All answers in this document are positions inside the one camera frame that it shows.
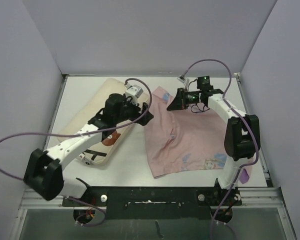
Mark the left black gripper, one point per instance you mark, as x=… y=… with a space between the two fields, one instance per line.
x=127 y=100

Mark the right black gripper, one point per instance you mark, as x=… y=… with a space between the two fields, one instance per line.
x=179 y=102

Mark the pink pillowcase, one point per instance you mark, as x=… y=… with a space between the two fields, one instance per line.
x=177 y=141

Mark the cream pillow with bear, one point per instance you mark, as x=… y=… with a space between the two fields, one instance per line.
x=103 y=111

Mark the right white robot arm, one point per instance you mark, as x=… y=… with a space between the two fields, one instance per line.
x=242 y=135

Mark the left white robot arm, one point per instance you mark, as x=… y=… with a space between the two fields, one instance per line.
x=44 y=171

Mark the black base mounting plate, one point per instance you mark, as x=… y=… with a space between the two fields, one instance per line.
x=163 y=203

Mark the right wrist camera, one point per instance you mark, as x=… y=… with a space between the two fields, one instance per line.
x=184 y=80

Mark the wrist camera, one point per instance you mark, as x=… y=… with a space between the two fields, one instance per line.
x=184 y=80
x=133 y=91

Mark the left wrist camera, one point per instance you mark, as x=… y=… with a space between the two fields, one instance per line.
x=133 y=91

